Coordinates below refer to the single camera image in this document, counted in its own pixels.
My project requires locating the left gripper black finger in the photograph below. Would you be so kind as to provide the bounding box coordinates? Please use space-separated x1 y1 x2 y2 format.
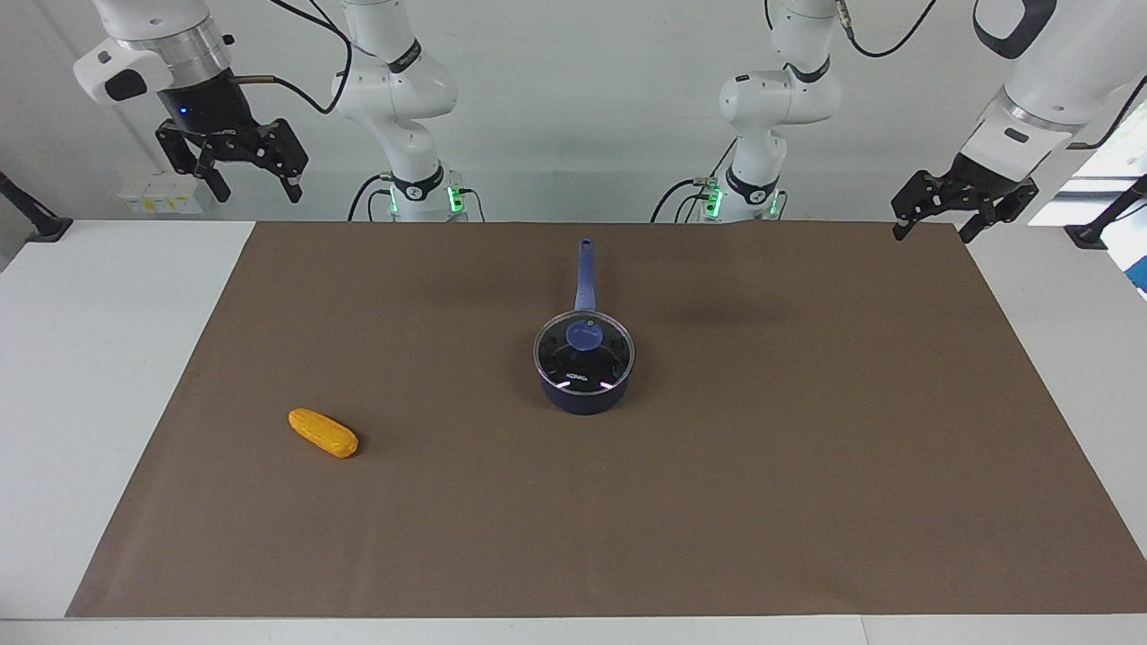
959 202 1022 245
892 168 951 241

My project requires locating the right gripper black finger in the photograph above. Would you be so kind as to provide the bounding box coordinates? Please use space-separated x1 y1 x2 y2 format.
258 118 310 203
155 121 232 203

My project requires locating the yellow toy corn cob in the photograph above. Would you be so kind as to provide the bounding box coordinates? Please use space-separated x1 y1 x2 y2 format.
288 408 359 460

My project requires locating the glass lid with blue knob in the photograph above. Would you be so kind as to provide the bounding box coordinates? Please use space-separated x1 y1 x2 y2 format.
534 309 635 395

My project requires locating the black clamp stand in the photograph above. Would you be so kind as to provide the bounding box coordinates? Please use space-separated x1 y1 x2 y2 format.
1065 175 1147 250
0 170 73 243

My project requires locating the dark blue saucepan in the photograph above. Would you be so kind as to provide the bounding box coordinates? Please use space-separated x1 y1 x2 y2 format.
533 237 636 416

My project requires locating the brown table mat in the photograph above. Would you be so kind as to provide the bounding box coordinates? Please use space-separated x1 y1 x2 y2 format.
65 221 1147 619

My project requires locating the white wall socket box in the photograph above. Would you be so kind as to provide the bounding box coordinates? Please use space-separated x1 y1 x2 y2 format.
119 172 205 214

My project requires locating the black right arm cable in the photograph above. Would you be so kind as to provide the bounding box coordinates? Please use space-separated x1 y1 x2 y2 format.
229 0 355 116

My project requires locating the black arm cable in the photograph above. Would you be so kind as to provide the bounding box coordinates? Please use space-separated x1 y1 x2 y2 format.
833 0 937 60
229 0 355 116

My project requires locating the black base cable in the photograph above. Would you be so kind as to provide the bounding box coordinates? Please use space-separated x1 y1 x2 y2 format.
348 173 392 222
651 177 711 222

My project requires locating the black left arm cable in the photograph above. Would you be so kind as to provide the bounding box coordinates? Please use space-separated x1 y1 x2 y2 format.
833 0 937 60

